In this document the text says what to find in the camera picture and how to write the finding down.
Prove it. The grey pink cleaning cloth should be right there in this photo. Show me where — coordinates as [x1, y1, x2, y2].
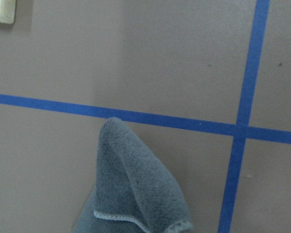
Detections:
[73, 117, 193, 233]

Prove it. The bamboo cutting board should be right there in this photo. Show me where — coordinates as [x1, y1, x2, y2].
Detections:
[0, 0, 16, 24]

